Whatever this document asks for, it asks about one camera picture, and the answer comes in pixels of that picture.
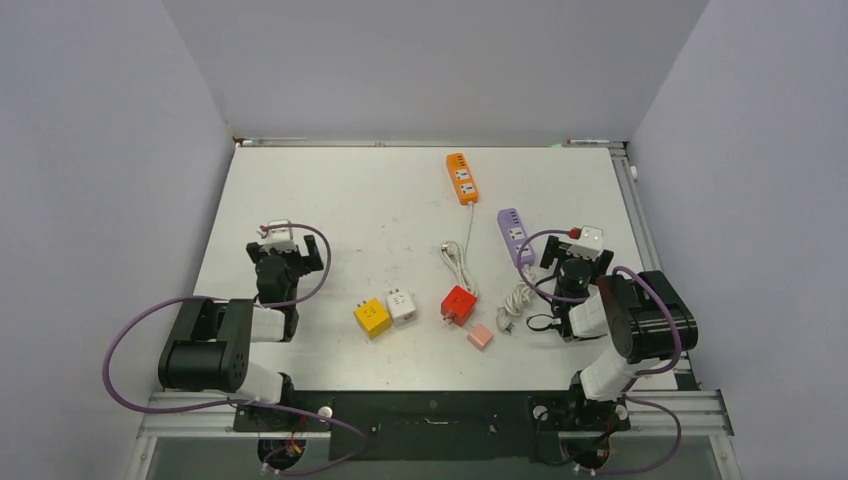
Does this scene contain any purple power strip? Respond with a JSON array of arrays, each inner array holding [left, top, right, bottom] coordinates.
[[497, 208, 536, 268]]

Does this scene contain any yellow cube plug adapter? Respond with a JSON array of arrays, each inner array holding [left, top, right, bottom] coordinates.
[[353, 298, 392, 340]]

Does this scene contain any orange power strip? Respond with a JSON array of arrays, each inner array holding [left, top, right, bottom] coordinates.
[[446, 153, 479, 206]]

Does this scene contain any red cube plug adapter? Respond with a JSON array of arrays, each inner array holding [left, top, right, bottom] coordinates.
[[440, 285, 477, 327]]

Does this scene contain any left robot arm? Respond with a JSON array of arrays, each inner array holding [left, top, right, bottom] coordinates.
[[157, 229, 325, 430]]

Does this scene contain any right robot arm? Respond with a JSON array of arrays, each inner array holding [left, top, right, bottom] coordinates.
[[540, 232, 698, 428]]

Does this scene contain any white cube plug adapter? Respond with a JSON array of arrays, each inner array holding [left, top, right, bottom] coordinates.
[[385, 289, 418, 327]]

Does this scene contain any pink cube plug adapter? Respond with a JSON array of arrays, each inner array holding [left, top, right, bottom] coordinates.
[[466, 324, 493, 351]]

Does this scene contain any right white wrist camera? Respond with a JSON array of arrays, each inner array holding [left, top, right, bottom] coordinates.
[[566, 225, 604, 261]]

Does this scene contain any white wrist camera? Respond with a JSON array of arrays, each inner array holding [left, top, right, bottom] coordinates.
[[257, 219, 298, 253], [566, 225, 604, 261]]

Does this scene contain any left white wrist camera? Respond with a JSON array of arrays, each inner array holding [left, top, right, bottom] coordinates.
[[257, 219, 298, 253]]

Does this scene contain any purple strip white cable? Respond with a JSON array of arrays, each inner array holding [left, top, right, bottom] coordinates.
[[496, 264, 539, 335]]

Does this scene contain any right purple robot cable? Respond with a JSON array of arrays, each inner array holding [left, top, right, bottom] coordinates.
[[513, 229, 684, 477]]

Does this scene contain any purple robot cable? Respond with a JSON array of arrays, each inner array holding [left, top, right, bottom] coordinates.
[[101, 222, 370, 478], [513, 229, 684, 477]]

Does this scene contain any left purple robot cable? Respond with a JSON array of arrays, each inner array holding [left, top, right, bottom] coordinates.
[[101, 222, 370, 478]]

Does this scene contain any aluminium frame rail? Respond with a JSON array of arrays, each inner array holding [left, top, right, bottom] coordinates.
[[138, 390, 733, 439]]

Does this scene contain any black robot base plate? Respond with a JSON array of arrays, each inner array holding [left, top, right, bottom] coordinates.
[[233, 389, 631, 462]]

